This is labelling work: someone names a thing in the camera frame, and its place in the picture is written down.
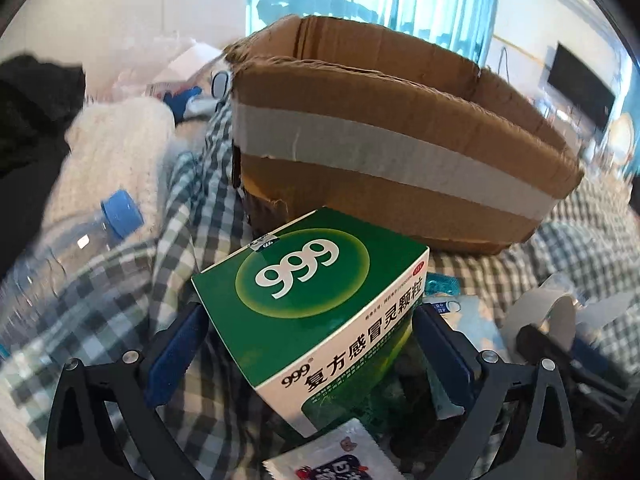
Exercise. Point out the clear water bottle blue cap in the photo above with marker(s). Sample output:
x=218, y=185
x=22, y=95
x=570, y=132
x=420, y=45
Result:
x=43, y=271

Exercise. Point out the white plastic bag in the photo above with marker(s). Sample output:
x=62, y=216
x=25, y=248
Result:
x=160, y=65

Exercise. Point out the black wall television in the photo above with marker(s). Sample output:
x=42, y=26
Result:
x=583, y=88

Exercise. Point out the white snack sachet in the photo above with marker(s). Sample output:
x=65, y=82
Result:
x=346, y=452

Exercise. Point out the teal blister pack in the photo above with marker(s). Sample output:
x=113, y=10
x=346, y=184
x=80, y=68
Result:
x=441, y=285

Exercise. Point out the brown cardboard box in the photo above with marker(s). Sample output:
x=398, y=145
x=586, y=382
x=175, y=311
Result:
x=392, y=130

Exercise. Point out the white blue glove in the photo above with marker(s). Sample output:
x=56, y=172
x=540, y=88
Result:
x=195, y=103

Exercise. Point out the green 999 medicine box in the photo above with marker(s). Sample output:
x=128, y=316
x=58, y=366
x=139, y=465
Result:
x=312, y=312

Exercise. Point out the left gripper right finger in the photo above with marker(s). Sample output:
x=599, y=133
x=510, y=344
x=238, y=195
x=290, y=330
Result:
x=539, y=442

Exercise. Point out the black garment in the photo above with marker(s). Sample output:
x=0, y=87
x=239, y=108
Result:
x=39, y=101

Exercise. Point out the checkered blanket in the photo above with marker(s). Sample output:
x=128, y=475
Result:
x=123, y=299

